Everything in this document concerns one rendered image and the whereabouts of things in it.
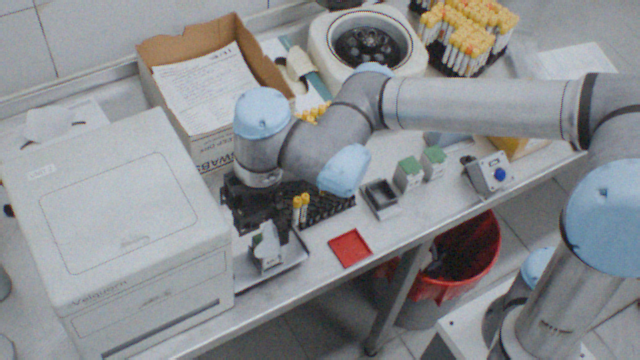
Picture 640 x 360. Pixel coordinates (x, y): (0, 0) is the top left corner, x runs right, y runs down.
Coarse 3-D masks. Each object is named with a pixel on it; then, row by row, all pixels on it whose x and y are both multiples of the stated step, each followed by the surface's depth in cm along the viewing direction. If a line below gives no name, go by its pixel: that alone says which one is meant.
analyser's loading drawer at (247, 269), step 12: (300, 240) 130; (252, 252) 125; (288, 252) 129; (300, 252) 130; (240, 264) 127; (252, 264) 127; (288, 264) 128; (240, 276) 126; (252, 276) 126; (264, 276) 126; (240, 288) 124
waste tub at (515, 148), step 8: (488, 136) 154; (496, 136) 152; (496, 144) 153; (504, 144) 150; (512, 144) 147; (520, 144) 146; (528, 144) 148; (536, 144) 151; (544, 144) 154; (512, 152) 149; (520, 152) 150; (528, 152) 152; (512, 160) 151
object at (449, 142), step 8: (424, 136) 153; (432, 136) 149; (440, 136) 146; (448, 136) 148; (456, 136) 149; (464, 136) 151; (432, 144) 151; (440, 144) 149; (448, 144) 151; (456, 144) 152; (464, 144) 152; (472, 144) 153; (448, 152) 151
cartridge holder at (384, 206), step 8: (368, 184) 142; (376, 184) 141; (384, 184) 142; (368, 192) 140; (376, 192) 142; (384, 192) 142; (392, 192) 140; (368, 200) 141; (376, 200) 138; (384, 200) 141; (392, 200) 139; (376, 208) 139; (384, 208) 140; (392, 208) 140; (400, 208) 140; (384, 216) 139
